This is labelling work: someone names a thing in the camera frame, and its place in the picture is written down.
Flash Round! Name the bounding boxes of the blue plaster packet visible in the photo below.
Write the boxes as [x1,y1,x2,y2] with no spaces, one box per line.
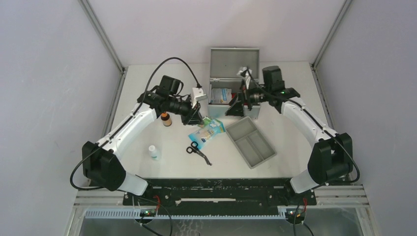
[188,118,226,149]

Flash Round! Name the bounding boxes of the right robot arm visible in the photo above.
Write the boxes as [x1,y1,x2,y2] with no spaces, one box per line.
[225,65,360,205]

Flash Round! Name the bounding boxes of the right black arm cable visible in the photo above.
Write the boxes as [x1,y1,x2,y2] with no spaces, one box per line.
[242,68,360,190]

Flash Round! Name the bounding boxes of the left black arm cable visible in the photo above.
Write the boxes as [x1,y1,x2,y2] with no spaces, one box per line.
[69,57,203,191]

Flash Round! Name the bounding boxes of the grey plastic divider tray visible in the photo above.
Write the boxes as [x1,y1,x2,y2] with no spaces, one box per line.
[226,117,277,169]

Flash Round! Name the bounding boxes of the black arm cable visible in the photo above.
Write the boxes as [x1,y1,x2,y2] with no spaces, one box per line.
[69,57,203,191]
[242,68,360,190]

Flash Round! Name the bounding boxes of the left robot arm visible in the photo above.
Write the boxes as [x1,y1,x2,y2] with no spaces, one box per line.
[81,75,208,205]

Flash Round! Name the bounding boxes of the small green white box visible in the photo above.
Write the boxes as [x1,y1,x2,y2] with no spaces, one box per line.
[198,117,212,128]

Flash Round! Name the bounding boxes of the grey metal medicine box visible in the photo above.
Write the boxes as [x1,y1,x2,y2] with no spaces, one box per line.
[208,47,260,118]

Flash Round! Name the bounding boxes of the black medical scissors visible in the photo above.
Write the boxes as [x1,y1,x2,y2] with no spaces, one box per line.
[186,141,212,166]

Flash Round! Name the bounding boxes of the brown bottle orange cap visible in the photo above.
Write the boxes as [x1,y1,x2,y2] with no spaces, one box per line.
[160,112,172,127]

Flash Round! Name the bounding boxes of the clear bottle white cap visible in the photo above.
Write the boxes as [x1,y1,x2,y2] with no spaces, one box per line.
[148,145,162,161]

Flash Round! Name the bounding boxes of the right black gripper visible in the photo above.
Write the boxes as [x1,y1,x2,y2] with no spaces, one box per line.
[225,79,271,117]

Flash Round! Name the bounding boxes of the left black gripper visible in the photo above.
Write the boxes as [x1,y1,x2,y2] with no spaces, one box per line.
[168,96,204,126]

